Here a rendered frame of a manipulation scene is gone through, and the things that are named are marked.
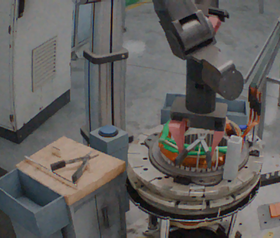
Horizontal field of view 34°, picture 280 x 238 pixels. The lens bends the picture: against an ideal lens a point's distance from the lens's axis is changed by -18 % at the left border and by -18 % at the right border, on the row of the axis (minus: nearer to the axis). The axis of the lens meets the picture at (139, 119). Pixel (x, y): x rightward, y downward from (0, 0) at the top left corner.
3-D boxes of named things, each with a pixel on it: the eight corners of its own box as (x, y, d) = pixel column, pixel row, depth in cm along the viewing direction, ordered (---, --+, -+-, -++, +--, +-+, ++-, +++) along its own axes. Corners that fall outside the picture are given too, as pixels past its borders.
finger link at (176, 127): (203, 166, 95) (208, 119, 91) (165, 163, 97) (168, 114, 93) (208, 149, 101) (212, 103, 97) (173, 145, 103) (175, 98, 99)
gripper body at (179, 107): (224, 127, 91) (227, 88, 88) (169, 120, 93) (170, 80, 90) (227, 112, 97) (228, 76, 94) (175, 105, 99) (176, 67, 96)
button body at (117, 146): (130, 210, 147) (128, 132, 135) (112, 218, 142) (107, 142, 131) (113, 200, 151) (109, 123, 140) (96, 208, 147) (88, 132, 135)
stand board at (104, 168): (69, 206, 103) (68, 197, 102) (16, 173, 113) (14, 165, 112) (126, 171, 118) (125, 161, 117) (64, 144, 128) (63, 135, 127)
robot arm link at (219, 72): (199, 13, 88) (162, 29, 86) (236, 30, 79) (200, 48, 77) (218, 64, 95) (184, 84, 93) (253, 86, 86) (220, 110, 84)
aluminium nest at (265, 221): (283, 224, 131) (285, 219, 130) (260, 229, 131) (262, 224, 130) (278, 205, 141) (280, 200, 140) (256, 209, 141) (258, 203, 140)
